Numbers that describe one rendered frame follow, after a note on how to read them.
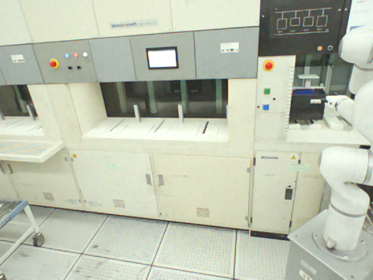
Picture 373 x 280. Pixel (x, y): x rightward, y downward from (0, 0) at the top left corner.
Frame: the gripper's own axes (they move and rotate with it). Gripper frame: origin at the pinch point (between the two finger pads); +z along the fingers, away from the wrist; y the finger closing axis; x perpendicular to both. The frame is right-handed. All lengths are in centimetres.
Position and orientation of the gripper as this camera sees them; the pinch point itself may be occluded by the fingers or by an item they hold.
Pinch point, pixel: (330, 96)
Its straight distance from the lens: 159.6
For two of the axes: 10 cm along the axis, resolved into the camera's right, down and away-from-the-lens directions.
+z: 1.1, -4.4, 8.9
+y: 9.9, -0.2, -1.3
